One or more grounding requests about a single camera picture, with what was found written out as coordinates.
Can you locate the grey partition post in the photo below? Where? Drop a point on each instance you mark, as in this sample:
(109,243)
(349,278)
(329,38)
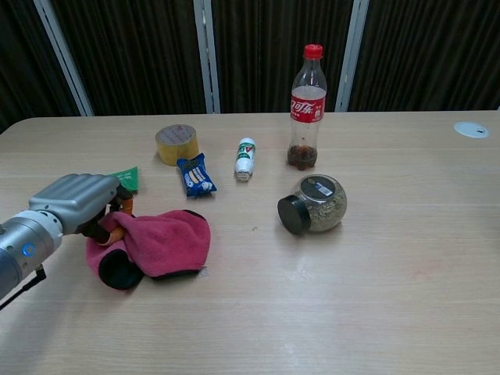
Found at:
(207,58)
(351,51)
(62,51)

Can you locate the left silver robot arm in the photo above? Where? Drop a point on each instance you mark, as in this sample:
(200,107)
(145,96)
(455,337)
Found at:
(23,242)

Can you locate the blue cookie packet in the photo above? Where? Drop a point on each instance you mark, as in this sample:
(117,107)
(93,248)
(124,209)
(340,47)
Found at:
(197,177)

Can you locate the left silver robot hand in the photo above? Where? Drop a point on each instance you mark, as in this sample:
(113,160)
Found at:
(74,199)

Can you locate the cola bottle red cap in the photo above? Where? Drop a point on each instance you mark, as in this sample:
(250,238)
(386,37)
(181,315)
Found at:
(307,109)

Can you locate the yellow tape roll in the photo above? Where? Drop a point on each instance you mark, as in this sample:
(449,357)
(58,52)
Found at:
(176,146)

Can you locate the small white green bottle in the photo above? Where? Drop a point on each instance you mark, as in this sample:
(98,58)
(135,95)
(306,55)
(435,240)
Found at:
(245,156)

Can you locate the glass jar black lid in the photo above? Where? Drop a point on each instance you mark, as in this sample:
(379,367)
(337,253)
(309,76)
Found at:
(320,207)

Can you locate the dark ribbed partition panel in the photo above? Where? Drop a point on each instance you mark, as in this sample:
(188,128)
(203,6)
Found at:
(19,58)
(429,54)
(136,54)
(273,39)

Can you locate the green snack packet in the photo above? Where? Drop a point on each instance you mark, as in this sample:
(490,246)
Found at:
(129,177)

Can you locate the pink cleaning cloth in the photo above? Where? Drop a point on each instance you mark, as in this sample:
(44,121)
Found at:
(164,242)

